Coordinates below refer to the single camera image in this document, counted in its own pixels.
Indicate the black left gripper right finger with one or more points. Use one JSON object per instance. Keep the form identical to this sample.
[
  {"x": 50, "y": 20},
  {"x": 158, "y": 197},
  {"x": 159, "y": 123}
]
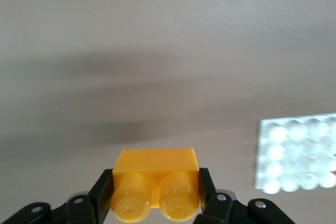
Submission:
[{"x": 218, "y": 205}]

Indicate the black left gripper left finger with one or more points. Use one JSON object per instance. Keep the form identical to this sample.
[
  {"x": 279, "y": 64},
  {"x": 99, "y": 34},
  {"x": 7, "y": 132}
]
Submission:
[{"x": 86, "y": 205}]

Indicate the yellow two-stud block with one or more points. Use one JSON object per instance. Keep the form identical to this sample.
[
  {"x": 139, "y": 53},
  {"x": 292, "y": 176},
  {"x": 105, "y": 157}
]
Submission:
[{"x": 155, "y": 176}]

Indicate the white studded base plate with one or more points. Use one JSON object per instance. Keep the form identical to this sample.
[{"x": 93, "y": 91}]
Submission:
[{"x": 294, "y": 155}]

